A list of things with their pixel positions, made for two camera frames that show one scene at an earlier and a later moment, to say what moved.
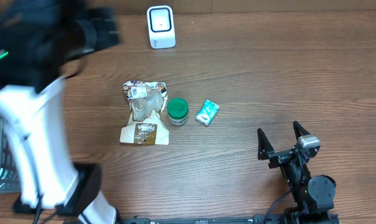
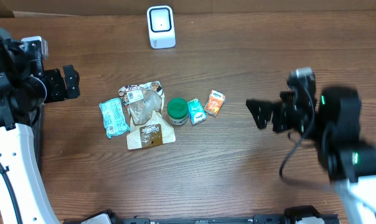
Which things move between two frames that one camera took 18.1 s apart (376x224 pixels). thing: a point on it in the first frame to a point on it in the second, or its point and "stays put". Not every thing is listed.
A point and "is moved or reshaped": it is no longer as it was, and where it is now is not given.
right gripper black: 278,157 to 278,113
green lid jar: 177,109 stays put
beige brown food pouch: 145,124 is moved or reshaped
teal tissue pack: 206,112 to 197,112
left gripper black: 106,27 to 61,92
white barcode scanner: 160,24 stays put
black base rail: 273,218 stays put
